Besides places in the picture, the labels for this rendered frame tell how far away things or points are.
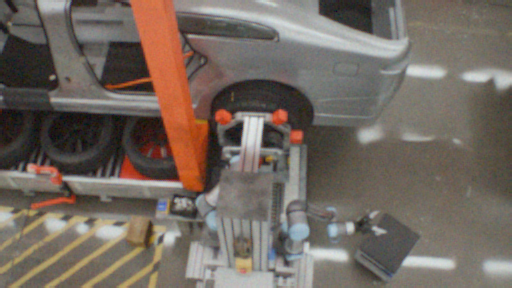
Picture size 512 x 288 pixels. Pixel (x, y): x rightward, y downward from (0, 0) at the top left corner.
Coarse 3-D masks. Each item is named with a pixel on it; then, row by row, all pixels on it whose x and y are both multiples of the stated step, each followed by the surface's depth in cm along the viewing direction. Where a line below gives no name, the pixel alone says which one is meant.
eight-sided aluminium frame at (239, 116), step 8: (240, 112) 383; (248, 112) 383; (232, 120) 385; (240, 120) 381; (264, 120) 380; (272, 120) 381; (224, 128) 393; (280, 128) 387; (288, 128) 392; (224, 136) 410; (288, 136) 396; (224, 144) 412; (232, 144) 420; (288, 144) 407
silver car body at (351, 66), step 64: (0, 0) 450; (64, 0) 336; (128, 0) 334; (192, 0) 333; (256, 0) 335; (320, 0) 467; (384, 0) 446; (0, 64) 433; (64, 64) 376; (128, 64) 447; (192, 64) 419; (256, 64) 359; (320, 64) 355; (384, 64) 350
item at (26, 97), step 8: (0, 88) 411; (8, 88) 411; (16, 88) 412; (24, 88) 415; (32, 88) 414; (40, 88) 417; (48, 88) 416; (8, 96) 415; (16, 96) 415; (24, 96) 414; (32, 96) 413; (40, 96) 413; (48, 96) 412; (8, 104) 421; (16, 104) 421; (24, 104) 420; (32, 104) 419; (40, 104) 418; (48, 104) 418
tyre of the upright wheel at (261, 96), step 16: (256, 80) 390; (224, 96) 395; (240, 96) 385; (256, 96) 382; (272, 96) 385; (288, 96) 395; (272, 112) 385; (288, 112) 389; (240, 144) 428; (272, 144) 425
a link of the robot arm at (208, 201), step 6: (234, 162) 339; (234, 168) 338; (216, 186) 351; (216, 192) 350; (198, 198) 359; (204, 198) 356; (210, 198) 353; (216, 198) 352; (198, 204) 358; (204, 204) 355; (210, 204) 353; (216, 204) 355; (204, 210) 355
